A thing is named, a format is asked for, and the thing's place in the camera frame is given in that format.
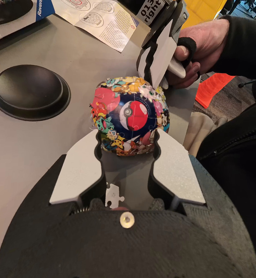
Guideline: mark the white puzzle piece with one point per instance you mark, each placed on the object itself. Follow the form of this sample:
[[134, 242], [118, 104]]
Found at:
[[112, 195]]

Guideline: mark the person's black zip jacket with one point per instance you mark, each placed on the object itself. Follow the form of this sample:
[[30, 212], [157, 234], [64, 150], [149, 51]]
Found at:
[[238, 173]]

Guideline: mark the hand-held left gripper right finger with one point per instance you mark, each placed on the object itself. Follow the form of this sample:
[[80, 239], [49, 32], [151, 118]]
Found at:
[[178, 173]]

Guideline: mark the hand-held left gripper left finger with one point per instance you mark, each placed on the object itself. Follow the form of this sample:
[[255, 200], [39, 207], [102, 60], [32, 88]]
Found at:
[[77, 171]]

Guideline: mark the blue puzzle box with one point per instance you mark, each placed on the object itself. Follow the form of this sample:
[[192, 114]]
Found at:
[[12, 15]]

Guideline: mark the beige cloth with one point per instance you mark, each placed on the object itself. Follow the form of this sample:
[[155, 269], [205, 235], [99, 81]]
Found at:
[[204, 130]]

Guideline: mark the person's right hand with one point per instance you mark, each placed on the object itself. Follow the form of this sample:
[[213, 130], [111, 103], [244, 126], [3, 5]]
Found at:
[[208, 39]]

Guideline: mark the black round ball stand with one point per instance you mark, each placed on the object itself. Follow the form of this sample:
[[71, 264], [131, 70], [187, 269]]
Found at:
[[30, 91]]

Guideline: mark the person's right forearm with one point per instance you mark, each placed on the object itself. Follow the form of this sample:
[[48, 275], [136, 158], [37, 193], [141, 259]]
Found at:
[[247, 45]]

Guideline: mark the colourful cartoon puzzle ball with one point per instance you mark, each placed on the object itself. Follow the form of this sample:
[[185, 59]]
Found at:
[[130, 117]]

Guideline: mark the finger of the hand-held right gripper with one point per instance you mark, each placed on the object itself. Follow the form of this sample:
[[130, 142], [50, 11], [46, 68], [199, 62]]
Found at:
[[165, 54], [143, 65]]

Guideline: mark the white instruction leaflet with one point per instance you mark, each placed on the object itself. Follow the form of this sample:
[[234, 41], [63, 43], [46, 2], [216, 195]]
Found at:
[[106, 21]]

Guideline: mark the yellow panel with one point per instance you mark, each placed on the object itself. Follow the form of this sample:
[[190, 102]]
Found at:
[[204, 9]]

